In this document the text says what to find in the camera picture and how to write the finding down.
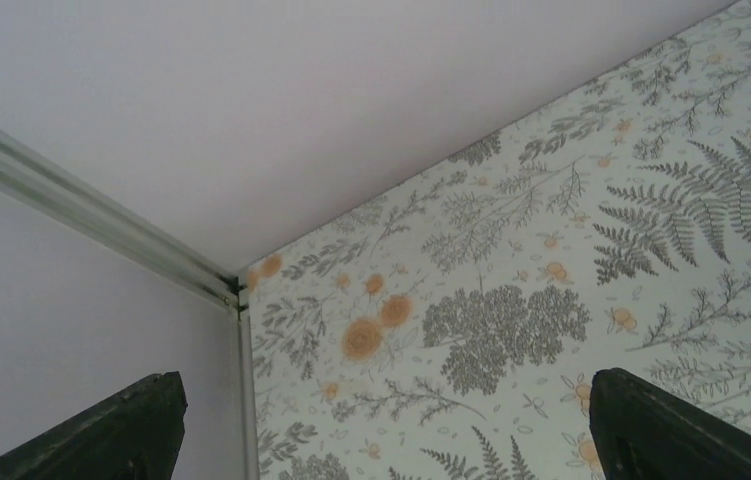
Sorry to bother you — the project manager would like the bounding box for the aluminium corner post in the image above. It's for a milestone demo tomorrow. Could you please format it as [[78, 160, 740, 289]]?
[[0, 131, 257, 479]]

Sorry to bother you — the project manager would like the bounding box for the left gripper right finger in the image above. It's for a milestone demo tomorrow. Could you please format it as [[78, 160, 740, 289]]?
[[589, 368, 751, 480]]

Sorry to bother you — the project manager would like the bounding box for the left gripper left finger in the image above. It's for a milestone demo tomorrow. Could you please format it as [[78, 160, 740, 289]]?
[[0, 371, 188, 480]]

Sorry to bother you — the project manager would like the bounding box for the floral patterned table mat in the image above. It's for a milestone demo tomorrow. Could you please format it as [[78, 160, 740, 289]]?
[[246, 1, 751, 479]]

